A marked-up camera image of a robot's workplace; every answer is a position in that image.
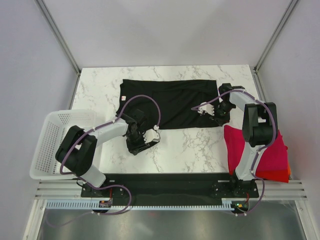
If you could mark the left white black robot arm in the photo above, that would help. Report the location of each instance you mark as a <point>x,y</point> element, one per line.
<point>77,150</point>

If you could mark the white slotted cable duct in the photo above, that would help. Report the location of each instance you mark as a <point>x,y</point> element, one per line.
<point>101,204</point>

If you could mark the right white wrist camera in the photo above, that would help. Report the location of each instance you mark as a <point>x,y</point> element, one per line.
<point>206,108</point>

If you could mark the aluminium frame post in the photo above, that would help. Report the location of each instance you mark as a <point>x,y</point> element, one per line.
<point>58,35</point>
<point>276,34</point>

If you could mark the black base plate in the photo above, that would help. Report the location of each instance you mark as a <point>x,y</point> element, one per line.
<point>172,188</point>

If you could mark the orange folded t shirt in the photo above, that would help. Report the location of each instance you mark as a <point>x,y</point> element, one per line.
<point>288,169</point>

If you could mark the magenta folded t shirt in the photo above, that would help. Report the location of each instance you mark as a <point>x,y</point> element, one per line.
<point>274,157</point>

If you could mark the black t shirt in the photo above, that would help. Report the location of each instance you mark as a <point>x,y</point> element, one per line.
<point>175,100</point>

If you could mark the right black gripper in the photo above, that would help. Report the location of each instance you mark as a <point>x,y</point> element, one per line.
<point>221,121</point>

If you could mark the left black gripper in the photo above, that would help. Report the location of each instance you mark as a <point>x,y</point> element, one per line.
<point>134,149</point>

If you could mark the aluminium rail profile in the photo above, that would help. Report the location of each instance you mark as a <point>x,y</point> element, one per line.
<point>70,190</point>

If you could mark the left aluminium frame post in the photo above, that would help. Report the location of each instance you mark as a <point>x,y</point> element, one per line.
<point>58,35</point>

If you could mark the right aluminium frame post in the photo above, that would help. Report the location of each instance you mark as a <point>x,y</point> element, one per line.
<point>276,34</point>

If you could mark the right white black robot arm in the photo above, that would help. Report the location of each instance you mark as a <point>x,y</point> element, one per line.
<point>259,126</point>

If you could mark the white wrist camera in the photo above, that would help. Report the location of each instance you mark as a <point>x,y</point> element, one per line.
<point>152,135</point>
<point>206,108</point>

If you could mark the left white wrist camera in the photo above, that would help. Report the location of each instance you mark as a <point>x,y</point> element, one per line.
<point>152,135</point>

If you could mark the white plastic basket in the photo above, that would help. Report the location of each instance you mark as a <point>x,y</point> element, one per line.
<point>44,166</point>

